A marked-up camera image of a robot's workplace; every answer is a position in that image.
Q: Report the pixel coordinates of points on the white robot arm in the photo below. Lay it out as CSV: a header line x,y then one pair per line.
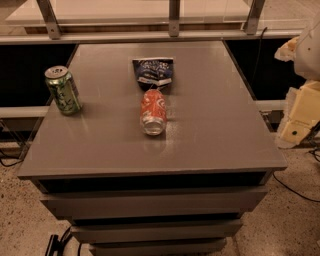
x,y
307,55

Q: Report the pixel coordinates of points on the metal railing frame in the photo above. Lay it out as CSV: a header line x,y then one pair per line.
x,y
120,21

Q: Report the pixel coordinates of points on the blue chip bag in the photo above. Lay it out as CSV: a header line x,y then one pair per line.
x,y
153,72

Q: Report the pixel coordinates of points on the green soda can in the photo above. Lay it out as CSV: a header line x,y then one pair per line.
x,y
62,87

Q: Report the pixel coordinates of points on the red coke can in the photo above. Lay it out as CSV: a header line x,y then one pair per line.
x,y
153,117

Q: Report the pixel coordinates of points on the black device on floor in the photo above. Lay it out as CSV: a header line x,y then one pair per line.
x,y
56,245

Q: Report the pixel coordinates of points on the grey drawer cabinet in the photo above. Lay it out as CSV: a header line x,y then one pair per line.
x,y
129,194

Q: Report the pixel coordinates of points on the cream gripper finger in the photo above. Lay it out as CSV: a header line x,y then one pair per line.
x,y
301,114
287,51

